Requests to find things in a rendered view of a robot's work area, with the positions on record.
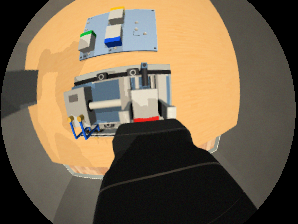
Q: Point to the beige block with yellow end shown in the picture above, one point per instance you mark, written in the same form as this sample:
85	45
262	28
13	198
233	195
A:
116	15

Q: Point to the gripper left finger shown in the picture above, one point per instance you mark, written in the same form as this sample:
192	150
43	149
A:
124	115

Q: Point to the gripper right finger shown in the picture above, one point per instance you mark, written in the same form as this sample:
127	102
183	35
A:
165	110

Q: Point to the beige block with red end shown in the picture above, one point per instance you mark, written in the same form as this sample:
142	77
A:
145	104

